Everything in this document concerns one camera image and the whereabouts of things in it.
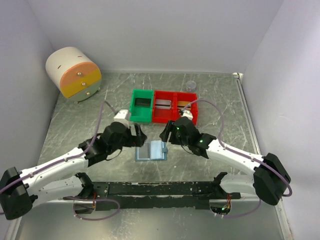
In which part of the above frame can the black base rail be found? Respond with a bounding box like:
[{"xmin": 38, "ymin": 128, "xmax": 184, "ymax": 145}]
[{"xmin": 62, "ymin": 181, "xmax": 242, "ymax": 211}]

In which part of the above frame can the green plastic bin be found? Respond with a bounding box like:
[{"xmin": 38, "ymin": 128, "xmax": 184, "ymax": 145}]
[{"xmin": 129, "ymin": 89, "xmax": 154, "ymax": 123}]

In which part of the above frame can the red plastic bin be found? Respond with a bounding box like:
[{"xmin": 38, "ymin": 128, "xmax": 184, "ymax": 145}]
[
  {"xmin": 152, "ymin": 90, "xmax": 177, "ymax": 124},
  {"xmin": 173, "ymin": 92, "xmax": 198, "ymax": 125}
]

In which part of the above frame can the aluminium frame rail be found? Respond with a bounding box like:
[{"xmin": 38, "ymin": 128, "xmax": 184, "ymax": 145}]
[{"xmin": 231, "ymin": 72, "xmax": 283, "ymax": 202}]

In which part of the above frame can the small clear plastic cup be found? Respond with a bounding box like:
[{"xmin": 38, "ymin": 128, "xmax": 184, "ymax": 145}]
[{"xmin": 185, "ymin": 80, "xmax": 197, "ymax": 92}]

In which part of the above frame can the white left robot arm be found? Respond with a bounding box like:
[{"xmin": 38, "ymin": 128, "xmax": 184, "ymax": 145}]
[{"xmin": 0, "ymin": 121, "xmax": 147, "ymax": 220}]

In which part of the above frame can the silver credit card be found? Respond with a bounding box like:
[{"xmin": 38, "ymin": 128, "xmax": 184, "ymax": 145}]
[{"xmin": 155, "ymin": 99, "xmax": 172, "ymax": 110}]

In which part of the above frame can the round pastel drawer cabinet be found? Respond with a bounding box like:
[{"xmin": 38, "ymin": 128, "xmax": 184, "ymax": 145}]
[{"xmin": 45, "ymin": 46, "xmax": 102, "ymax": 103}]

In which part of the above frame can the blue card holder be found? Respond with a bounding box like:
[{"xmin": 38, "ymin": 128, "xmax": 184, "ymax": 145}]
[{"xmin": 135, "ymin": 140, "xmax": 168, "ymax": 162}]

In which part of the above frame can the gold credit card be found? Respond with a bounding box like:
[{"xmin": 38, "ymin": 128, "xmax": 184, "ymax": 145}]
[{"xmin": 177, "ymin": 100, "xmax": 191, "ymax": 111}]

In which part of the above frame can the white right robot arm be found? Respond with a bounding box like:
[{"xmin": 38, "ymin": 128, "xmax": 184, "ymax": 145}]
[{"xmin": 159, "ymin": 117, "xmax": 292, "ymax": 206}]

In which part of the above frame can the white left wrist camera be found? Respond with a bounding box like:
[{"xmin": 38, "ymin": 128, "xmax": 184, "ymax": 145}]
[{"xmin": 113, "ymin": 109, "xmax": 131, "ymax": 129}]

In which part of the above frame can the black credit card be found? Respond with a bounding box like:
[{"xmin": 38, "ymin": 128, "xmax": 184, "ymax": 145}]
[{"xmin": 134, "ymin": 97, "xmax": 152, "ymax": 108}]

